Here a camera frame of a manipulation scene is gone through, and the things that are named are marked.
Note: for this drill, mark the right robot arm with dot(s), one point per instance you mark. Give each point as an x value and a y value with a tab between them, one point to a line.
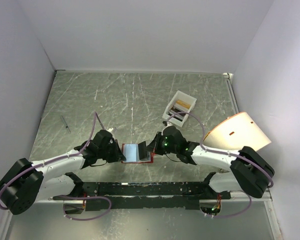
246	170

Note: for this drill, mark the red leather card holder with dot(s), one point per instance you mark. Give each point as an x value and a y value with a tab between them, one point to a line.
130	151

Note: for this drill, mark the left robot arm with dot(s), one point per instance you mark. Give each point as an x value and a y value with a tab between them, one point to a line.
28	182

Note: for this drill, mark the small grey metal rod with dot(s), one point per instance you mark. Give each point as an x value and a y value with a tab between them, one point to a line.
65	124

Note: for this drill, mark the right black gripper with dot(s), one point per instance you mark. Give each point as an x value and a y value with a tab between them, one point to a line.
154	145

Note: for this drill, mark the gold credit card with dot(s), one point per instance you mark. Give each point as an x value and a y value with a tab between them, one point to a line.
183	104

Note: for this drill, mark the black credit card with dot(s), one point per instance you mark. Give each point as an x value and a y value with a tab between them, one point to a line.
143	154

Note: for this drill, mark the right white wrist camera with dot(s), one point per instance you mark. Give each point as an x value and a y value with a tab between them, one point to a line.
167	125

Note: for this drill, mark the white plastic card tray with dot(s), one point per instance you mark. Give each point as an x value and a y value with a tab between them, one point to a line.
179	95

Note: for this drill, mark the white orange lamp shade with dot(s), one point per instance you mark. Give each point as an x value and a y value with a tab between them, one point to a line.
236	132

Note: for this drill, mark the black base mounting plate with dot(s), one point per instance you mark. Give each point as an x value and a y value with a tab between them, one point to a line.
153	195

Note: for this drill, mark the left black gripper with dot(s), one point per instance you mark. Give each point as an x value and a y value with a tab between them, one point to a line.
118	155

